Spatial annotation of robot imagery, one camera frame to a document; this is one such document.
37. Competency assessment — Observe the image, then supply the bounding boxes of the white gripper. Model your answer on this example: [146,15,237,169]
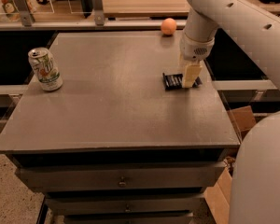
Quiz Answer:
[178,32,215,88]

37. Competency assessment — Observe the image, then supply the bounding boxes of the dark blue rxbar wrapper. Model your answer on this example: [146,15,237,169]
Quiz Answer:
[161,72,203,91]

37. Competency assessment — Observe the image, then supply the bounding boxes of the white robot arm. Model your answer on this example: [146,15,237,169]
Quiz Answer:
[180,0,280,224]

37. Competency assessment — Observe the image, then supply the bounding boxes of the white green 7up can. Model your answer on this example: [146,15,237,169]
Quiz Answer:
[28,48,63,91]

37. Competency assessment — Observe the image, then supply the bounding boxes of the orange round fruit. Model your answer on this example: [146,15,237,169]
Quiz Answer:
[161,18,177,35]

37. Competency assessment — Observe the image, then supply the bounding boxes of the grey drawer cabinet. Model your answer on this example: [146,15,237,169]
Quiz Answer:
[0,31,239,224]

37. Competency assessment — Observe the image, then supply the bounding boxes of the grey top drawer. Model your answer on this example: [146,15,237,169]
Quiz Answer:
[16,161,224,192]

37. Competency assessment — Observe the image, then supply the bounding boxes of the grey drawer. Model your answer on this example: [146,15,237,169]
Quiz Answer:
[46,193,203,216]
[16,161,224,192]

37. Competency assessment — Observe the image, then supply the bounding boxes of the brown cardboard box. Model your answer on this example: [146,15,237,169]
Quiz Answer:
[204,105,256,224]

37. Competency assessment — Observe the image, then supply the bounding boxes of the colourful snack bag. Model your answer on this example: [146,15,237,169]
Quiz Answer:
[0,0,35,26]

